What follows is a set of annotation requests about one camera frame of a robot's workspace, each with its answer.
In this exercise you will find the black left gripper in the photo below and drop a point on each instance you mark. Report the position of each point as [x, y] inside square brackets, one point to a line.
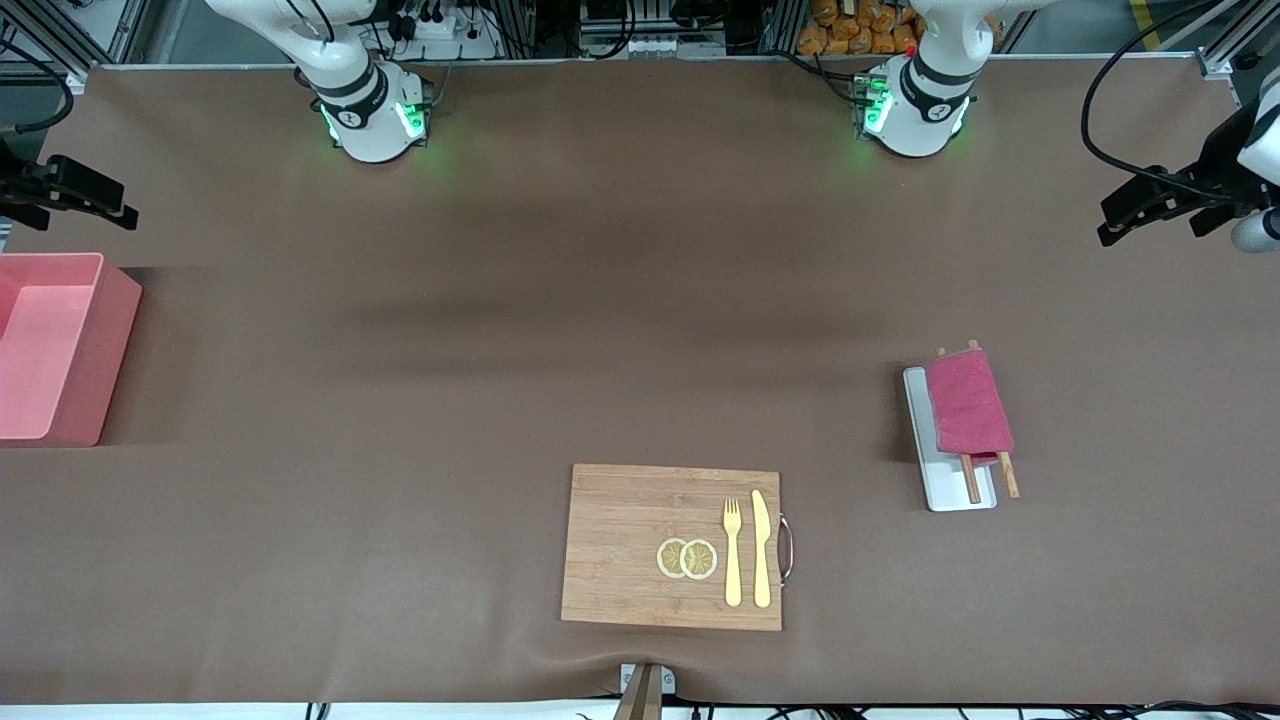
[1212, 165]

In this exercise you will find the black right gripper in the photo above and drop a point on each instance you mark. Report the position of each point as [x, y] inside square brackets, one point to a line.
[20, 187]

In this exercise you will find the red cloth with grey trim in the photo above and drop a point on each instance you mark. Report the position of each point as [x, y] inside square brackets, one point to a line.
[968, 400]

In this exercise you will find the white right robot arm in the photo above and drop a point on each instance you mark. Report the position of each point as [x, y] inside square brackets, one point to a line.
[370, 120]

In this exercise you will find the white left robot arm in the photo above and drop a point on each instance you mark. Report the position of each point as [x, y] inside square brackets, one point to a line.
[915, 115]

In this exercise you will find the pink plastic bin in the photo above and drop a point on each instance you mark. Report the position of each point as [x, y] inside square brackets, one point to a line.
[50, 350]

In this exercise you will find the white rectangular tray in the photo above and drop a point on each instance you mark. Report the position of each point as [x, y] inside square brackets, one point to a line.
[950, 485]

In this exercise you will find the white power strip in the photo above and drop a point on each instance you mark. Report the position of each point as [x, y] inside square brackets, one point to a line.
[440, 35]

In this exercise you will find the yellow plastic knife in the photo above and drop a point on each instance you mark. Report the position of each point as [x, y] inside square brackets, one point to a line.
[761, 550]

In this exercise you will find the yellow plastic fork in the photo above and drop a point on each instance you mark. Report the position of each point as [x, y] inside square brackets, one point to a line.
[733, 560]

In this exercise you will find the lemon slice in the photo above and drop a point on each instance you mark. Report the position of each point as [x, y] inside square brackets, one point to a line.
[699, 559]
[668, 557]

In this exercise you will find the aluminium frame post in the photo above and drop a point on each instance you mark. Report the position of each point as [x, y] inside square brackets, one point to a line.
[1215, 45]
[60, 35]

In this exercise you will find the wooden camera mount post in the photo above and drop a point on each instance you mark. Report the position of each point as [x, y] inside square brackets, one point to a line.
[640, 695]

